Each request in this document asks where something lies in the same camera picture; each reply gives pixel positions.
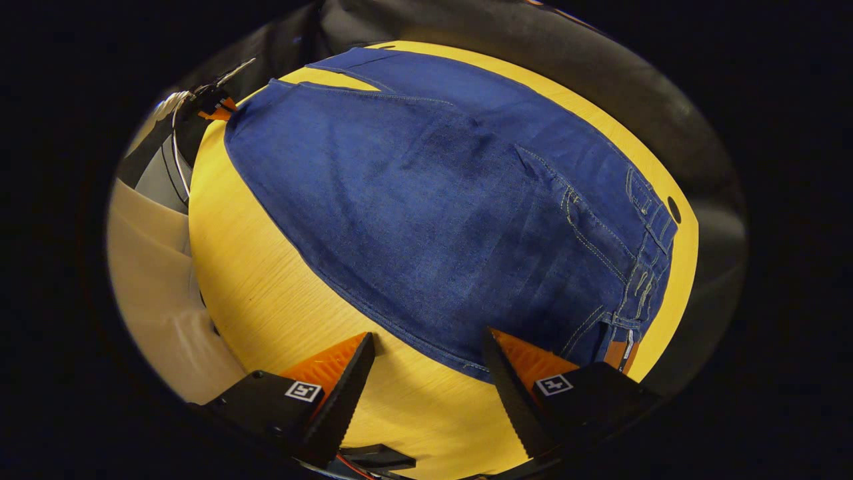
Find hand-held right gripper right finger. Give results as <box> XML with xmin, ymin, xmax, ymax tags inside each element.
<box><xmin>483</xmin><ymin>327</ymin><xmax>664</xmax><ymax>461</ymax></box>

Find black backdrop cloth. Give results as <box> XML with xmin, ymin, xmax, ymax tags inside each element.
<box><xmin>180</xmin><ymin>0</ymin><xmax>748</xmax><ymax>397</ymax></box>

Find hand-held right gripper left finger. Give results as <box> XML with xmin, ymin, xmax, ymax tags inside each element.
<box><xmin>190</xmin><ymin>332</ymin><xmax>376</xmax><ymax>469</ymax></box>

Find thin gripper cable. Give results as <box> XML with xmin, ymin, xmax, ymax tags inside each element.
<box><xmin>152</xmin><ymin>57</ymin><xmax>257</xmax><ymax>201</ymax></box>

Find blue denim jeans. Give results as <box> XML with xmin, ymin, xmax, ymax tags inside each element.
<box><xmin>224</xmin><ymin>47</ymin><xmax>679</xmax><ymax>384</ymax></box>

